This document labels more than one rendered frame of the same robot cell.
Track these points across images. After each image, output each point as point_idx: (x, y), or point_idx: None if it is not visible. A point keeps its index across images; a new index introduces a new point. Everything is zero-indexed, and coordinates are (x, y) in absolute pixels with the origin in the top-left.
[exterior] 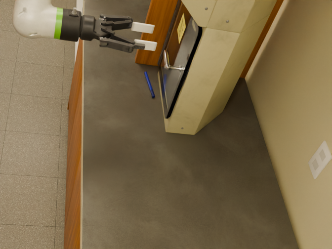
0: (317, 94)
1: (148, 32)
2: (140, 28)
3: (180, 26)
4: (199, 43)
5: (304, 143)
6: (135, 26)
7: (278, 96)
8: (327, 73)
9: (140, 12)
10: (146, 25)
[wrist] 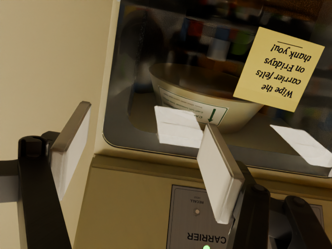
0: (102, 7)
1: (209, 132)
2: (213, 167)
3: (290, 70)
4: (102, 106)
5: None
6: (217, 194)
7: None
8: (103, 42)
9: None
10: (202, 175)
